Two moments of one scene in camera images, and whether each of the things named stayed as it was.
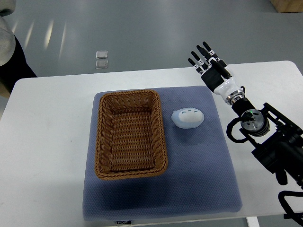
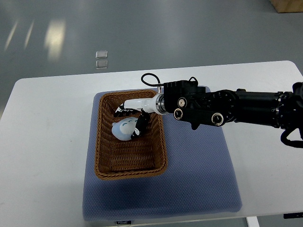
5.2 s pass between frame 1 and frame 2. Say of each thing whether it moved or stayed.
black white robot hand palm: moved
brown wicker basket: stayed
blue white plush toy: moved
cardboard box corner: stayed
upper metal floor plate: stayed
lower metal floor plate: stayed
